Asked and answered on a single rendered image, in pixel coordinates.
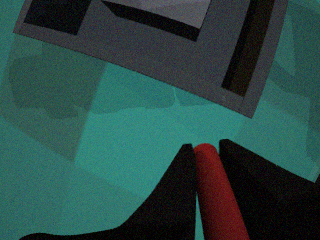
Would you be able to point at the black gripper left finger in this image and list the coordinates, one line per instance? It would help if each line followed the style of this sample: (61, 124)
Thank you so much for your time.
(167, 214)

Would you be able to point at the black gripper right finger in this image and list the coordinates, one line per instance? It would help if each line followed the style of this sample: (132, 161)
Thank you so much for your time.
(275, 204)

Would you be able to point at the red peg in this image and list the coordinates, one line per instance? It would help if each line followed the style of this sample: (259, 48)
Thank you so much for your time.
(219, 211)

